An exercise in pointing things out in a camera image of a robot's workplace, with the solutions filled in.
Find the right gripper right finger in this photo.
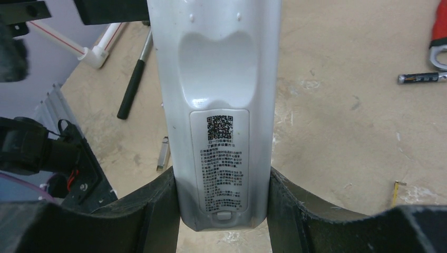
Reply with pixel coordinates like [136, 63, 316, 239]
[267, 169, 446, 252]

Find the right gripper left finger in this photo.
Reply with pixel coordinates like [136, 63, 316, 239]
[1, 169, 180, 252]

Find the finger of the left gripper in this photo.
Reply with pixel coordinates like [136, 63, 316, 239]
[74, 0, 150, 25]

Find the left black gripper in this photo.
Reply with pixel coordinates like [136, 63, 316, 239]
[1, 0, 52, 83]

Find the white remote control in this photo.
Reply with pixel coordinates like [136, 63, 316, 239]
[147, 1, 282, 231]

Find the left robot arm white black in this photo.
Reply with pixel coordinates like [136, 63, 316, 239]
[1, 1, 148, 214]

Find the white pvc pipe assembly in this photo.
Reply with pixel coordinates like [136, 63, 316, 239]
[27, 21, 127, 69]

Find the silver hex key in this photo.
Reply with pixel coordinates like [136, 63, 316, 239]
[156, 137, 170, 171]

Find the yellow tape measure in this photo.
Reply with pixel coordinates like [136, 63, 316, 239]
[391, 180, 407, 207]

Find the battery beside wrench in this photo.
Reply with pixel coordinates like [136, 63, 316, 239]
[398, 72, 446, 84]

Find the aluminium frame rail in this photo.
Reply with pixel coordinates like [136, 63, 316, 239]
[32, 83, 84, 137]

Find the black handled hammer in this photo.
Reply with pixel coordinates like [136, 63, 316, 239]
[116, 28, 152, 120]

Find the red handled adjustable wrench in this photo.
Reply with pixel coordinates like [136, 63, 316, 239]
[429, 0, 446, 71]

